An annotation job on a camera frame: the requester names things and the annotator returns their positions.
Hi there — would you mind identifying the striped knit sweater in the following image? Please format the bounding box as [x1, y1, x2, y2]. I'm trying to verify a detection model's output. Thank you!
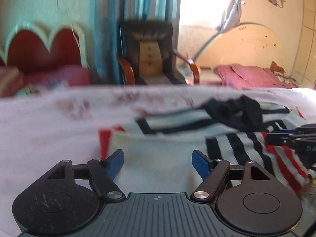
[99, 96, 308, 193]

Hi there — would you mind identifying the pink bedding on far bed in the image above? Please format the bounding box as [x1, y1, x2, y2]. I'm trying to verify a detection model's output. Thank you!
[214, 64, 297, 89]

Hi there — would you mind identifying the floral white bed sheet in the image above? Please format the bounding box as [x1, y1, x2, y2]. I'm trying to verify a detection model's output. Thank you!
[1, 86, 315, 236]

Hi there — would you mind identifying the cream arched headboard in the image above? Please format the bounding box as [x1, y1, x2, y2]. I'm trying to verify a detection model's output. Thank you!
[195, 24, 291, 82]

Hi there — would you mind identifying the black leather armchair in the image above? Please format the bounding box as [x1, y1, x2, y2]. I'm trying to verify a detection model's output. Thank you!
[117, 20, 200, 85]

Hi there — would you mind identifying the grey tied curtain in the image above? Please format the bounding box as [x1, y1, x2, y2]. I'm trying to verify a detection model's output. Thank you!
[217, 0, 244, 34]

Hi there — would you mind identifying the red scalloped headboard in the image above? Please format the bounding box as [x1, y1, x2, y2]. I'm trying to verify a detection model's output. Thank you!
[1, 21, 90, 74]

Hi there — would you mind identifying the teal striped curtain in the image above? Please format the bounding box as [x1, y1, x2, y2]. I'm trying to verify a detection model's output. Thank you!
[108, 0, 181, 85]

